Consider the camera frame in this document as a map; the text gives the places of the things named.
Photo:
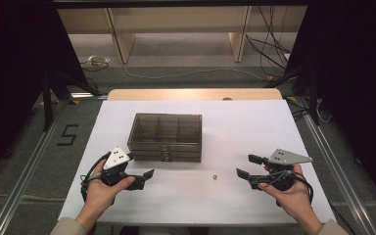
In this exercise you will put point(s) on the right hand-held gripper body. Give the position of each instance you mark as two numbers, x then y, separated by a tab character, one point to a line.
284	169

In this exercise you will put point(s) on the black metal stand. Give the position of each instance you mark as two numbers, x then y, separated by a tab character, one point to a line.
311	91
50	94

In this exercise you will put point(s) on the aluminium floor rail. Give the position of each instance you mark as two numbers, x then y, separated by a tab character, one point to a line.
339	182
23	182

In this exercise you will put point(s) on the person's left hand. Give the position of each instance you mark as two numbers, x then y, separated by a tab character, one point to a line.
101	196

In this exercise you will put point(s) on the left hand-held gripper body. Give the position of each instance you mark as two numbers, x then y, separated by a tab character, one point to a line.
116	160

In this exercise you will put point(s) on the black curtain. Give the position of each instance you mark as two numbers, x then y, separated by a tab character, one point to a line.
355	81
13	65

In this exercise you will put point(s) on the white board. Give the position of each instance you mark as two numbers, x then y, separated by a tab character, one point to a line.
209	202

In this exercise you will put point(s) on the wooden desk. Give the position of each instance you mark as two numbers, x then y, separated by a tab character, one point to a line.
176	19

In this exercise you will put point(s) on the light wooden table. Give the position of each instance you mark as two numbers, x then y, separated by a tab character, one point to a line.
176	94

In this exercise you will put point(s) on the person's right hand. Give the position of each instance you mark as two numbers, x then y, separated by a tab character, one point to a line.
290	199

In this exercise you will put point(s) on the smoky transparent compartment box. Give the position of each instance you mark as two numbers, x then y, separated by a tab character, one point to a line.
166	137

